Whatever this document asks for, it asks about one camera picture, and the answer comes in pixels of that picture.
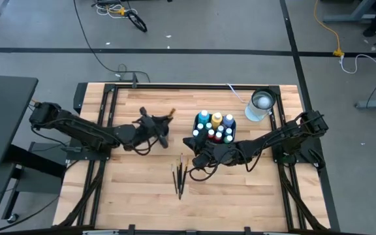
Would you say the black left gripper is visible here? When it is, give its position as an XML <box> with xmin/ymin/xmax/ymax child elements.
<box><xmin>131</xmin><ymin>106</ymin><xmax>174</xmax><ymax>150</ymax></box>

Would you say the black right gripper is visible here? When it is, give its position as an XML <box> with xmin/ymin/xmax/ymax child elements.
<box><xmin>183</xmin><ymin>129</ymin><xmax>241</xmax><ymax>169</ymax></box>

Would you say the large teal paint bottle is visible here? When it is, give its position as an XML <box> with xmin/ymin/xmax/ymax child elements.
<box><xmin>197</xmin><ymin>110</ymin><xmax>211</xmax><ymax>126</ymax></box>

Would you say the large yellow paint bottle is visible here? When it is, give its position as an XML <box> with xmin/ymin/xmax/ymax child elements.
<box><xmin>210</xmin><ymin>112</ymin><xmax>224</xmax><ymax>129</ymax></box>

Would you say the large purple paint bottle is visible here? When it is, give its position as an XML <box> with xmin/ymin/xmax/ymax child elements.
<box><xmin>222</xmin><ymin>114</ymin><xmax>236</xmax><ymax>129</ymax></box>

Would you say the blue-grey plastic cup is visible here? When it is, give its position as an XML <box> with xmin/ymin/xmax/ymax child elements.
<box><xmin>160</xmin><ymin>123</ymin><xmax>172</xmax><ymax>140</ymax></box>

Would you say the teal plastic caddy bin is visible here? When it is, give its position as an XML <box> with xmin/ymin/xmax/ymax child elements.
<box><xmin>193</xmin><ymin>112</ymin><xmax>238</xmax><ymax>145</ymax></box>

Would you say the black rolling cart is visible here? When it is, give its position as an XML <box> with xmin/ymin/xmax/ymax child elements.
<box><xmin>0</xmin><ymin>140</ymin><xmax>70</xmax><ymax>229</ymax></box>

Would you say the black side desk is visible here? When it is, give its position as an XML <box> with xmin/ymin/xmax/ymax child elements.
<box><xmin>0</xmin><ymin>73</ymin><xmax>39</xmax><ymax>166</ymax></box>

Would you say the grey desk leg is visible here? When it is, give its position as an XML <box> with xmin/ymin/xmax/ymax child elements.
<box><xmin>321</xmin><ymin>0</ymin><xmax>376</xmax><ymax>24</ymax></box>
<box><xmin>354</xmin><ymin>99</ymin><xmax>376</xmax><ymax>110</ymax></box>

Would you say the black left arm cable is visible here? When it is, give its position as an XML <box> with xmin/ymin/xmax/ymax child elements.
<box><xmin>132</xmin><ymin>140</ymin><xmax>159</xmax><ymax>157</ymax></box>

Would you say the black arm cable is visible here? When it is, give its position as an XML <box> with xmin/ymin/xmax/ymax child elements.
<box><xmin>132</xmin><ymin>140</ymin><xmax>159</xmax><ymax>157</ymax></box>
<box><xmin>189</xmin><ymin>153</ymin><xmax>264</xmax><ymax>183</ymax></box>

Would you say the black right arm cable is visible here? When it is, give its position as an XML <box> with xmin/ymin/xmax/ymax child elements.
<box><xmin>189</xmin><ymin>153</ymin><xmax>264</xmax><ymax>183</ymax></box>

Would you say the black metal table frame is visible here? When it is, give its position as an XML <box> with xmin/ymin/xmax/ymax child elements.
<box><xmin>52</xmin><ymin>81</ymin><xmax>341</xmax><ymax>235</ymax></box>

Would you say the white lamp cord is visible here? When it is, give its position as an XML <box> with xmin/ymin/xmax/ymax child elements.
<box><xmin>226</xmin><ymin>82</ymin><xmax>247</xmax><ymax>104</ymax></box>

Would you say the white and yellow cable bundle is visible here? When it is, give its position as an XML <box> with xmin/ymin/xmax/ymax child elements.
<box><xmin>91</xmin><ymin>0</ymin><xmax>149</xmax><ymax>33</ymax></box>

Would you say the long black cable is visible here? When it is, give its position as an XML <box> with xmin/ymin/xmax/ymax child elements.
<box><xmin>72</xmin><ymin>0</ymin><xmax>151</xmax><ymax>83</ymax></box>

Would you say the yellow extension cable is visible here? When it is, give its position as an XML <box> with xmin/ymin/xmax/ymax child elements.
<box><xmin>313</xmin><ymin>0</ymin><xmax>345</xmax><ymax>58</ymax></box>

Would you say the white floor cable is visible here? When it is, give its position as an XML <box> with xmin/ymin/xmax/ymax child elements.
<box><xmin>339</xmin><ymin>53</ymin><xmax>376</xmax><ymax>89</ymax></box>

